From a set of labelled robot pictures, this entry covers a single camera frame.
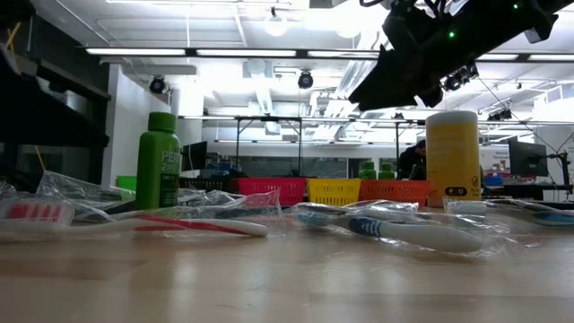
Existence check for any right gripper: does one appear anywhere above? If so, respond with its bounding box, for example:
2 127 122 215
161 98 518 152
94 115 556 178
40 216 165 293
348 4 476 112

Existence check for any black plastic comb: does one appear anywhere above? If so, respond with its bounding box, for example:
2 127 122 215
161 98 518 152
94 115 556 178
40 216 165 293
313 206 449 222

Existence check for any ceiling light strip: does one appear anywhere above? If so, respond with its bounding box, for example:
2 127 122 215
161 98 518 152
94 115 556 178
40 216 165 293
474 52 520 61
307 49 380 59
196 48 298 57
527 53 573 62
84 48 187 57

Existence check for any person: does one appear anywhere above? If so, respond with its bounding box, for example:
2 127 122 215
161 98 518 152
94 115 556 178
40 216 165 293
397 138 427 181

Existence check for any yellow canister white lid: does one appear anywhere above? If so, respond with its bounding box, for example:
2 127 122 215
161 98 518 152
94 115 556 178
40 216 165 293
424 109 482 208

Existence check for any orange plastic basket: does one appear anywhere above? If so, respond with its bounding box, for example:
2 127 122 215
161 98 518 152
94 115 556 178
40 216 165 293
358 179 431 208

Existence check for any yellow plastic basket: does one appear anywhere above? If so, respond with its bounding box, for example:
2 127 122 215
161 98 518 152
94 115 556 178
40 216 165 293
307 178 362 206

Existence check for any red plastic basket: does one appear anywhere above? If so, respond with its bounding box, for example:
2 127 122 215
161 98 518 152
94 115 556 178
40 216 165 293
236 177 308 206

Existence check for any black computer monitor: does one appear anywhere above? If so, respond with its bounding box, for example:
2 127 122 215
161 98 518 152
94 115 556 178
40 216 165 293
509 139 549 179
181 140 209 171

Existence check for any black plastic basket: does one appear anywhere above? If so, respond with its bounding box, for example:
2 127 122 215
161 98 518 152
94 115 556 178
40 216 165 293
178 177 239 194

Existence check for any red white wrapped toothbrush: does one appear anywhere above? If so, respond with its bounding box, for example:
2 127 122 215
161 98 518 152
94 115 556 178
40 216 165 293
0 172 271 246

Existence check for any green plastic basket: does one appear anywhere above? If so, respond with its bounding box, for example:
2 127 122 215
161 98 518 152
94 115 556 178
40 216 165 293
116 175 138 201

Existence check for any black metal rack frame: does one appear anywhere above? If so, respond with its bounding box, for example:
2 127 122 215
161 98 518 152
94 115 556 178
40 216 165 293
178 114 426 179

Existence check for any white ring lamp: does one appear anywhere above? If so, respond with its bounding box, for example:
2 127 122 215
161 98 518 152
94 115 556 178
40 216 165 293
263 11 290 38

